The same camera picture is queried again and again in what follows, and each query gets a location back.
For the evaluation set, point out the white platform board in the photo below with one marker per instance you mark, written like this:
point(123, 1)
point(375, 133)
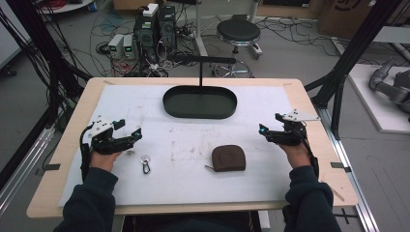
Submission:
point(374, 106)

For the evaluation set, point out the white table mat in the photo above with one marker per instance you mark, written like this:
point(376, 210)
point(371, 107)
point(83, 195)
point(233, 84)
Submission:
point(180, 188)

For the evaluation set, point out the black tape strip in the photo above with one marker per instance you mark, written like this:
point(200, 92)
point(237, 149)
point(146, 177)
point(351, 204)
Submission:
point(337, 165)
point(52, 167)

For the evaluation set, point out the grey bench power supply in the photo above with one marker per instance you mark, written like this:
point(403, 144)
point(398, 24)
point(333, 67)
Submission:
point(129, 46)
point(116, 45)

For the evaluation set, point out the person's left hand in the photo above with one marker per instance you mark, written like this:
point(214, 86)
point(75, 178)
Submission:
point(103, 161)

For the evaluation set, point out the black oval tray hanger stand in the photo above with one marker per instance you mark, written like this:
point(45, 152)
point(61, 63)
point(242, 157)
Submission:
point(199, 103)

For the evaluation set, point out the aluminium rail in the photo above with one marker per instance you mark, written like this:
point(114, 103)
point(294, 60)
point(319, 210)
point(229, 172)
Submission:
point(351, 167)
point(22, 170)

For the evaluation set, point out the black round stool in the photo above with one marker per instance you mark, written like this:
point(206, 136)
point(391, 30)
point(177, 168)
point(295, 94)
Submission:
point(238, 31)

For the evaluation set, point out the brown zipper pouch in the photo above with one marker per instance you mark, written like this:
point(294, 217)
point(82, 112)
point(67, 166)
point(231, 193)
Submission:
point(229, 158)

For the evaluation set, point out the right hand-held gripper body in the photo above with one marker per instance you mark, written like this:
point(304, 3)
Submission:
point(294, 129)

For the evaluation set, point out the person's right hand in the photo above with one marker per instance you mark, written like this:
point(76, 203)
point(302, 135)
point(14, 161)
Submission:
point(297, 155)

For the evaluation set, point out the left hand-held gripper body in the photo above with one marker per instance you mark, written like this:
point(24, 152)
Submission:
point(102, 143)

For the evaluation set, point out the black computer tower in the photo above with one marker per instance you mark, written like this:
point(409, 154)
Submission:
point(145, 35)
point(167, 27)

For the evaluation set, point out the white table leg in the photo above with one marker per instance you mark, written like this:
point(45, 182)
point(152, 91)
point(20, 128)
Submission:
point(200, 29)

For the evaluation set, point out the white box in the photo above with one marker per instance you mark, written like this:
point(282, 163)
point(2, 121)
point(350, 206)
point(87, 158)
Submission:
point(151, 10)

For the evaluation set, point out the brown cardboard box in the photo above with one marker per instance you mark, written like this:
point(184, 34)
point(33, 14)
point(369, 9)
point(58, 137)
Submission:
point(345, 17)

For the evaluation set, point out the black metal frame post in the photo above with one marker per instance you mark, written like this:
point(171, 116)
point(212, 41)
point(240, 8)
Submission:
point(354, 48)

